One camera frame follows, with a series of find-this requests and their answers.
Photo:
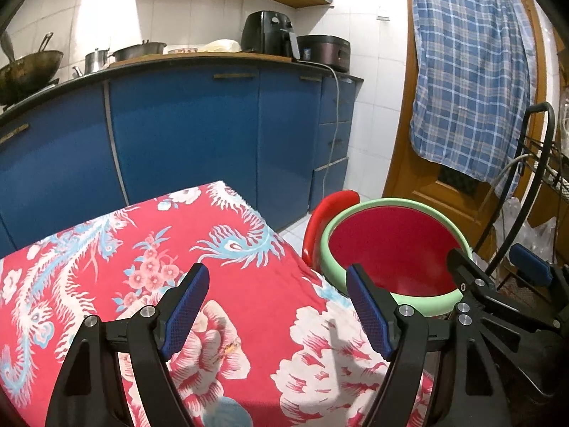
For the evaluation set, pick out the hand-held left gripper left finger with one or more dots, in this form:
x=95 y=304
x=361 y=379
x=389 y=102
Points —
x=184 y=316

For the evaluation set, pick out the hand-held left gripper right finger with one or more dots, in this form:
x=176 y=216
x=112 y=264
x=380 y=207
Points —
x=371 y=316

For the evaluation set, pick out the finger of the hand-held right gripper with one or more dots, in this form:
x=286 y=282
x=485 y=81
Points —
x=531 y=264
x=471 y=275

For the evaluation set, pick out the red and green basin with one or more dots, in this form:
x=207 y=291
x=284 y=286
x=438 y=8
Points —
x=391 y=249

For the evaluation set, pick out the crinkled clear plastic bag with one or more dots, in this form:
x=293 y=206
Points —
x=538 y=235

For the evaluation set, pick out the red floral tablecloth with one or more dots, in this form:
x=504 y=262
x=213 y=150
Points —
x=249 y=284

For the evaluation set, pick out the red plastic stool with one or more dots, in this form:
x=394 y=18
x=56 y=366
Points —
x=320 y=218

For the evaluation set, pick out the blue plaid cloth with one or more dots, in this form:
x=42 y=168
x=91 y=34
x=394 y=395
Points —
x=466 y=75

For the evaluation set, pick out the patterned plate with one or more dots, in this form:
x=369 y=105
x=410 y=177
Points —
x=182 y=50

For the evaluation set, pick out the dark rice cooker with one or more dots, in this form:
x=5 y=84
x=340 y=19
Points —
x=324 y=53

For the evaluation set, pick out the steel pot with lid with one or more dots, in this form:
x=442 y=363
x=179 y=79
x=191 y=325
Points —
x=138 y=51

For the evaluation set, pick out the steel kettle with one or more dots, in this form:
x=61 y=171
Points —
x=94 y=62

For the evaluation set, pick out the gas stove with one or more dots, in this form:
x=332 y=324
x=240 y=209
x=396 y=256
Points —
x=26 y=95

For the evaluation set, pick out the white dish cover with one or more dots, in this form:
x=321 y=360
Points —
x=220 y=46

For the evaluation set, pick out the black wok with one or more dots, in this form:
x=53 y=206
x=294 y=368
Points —
x=31 y=71

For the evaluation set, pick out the black air fryer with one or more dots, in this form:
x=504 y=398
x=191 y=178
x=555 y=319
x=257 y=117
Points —
x=266 y=33

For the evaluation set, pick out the metal spatula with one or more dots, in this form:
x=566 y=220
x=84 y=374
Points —
x=8 y=49

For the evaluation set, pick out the wall switch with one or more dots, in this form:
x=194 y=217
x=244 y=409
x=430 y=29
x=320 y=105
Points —
x=382 y=14

